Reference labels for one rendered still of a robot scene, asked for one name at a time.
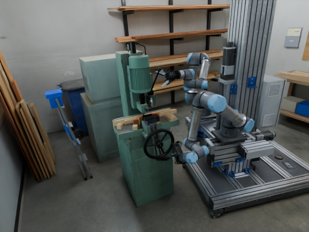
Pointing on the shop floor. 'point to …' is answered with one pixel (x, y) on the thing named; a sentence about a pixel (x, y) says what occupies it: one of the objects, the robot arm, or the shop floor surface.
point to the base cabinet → (146, 172)
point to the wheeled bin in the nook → (76, 105)
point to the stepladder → (55, 97)
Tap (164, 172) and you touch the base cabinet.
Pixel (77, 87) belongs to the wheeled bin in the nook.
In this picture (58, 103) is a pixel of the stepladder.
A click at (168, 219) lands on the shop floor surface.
